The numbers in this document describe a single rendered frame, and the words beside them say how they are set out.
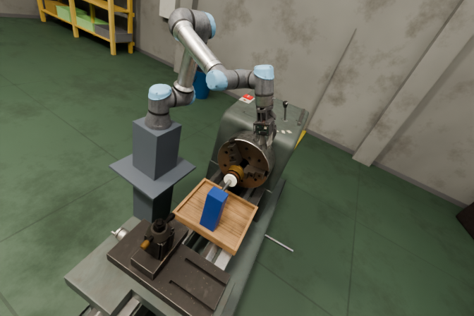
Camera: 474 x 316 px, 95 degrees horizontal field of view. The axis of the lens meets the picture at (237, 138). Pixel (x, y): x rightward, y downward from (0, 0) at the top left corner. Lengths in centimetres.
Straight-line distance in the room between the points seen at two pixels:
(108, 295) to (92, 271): 11
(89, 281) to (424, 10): 422
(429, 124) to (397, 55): 115
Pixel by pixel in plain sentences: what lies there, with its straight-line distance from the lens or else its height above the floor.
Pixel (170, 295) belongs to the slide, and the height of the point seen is 97.
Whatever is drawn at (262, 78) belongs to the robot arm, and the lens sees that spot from 84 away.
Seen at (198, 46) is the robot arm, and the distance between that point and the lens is 93.
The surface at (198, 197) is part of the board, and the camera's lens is 126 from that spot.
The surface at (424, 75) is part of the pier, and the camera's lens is 400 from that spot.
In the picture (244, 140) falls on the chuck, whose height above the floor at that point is 123.
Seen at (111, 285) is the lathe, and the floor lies 92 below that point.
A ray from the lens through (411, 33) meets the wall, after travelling 409.
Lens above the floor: 185
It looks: 32 degrees down
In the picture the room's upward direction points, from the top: 17 degrees clockwise
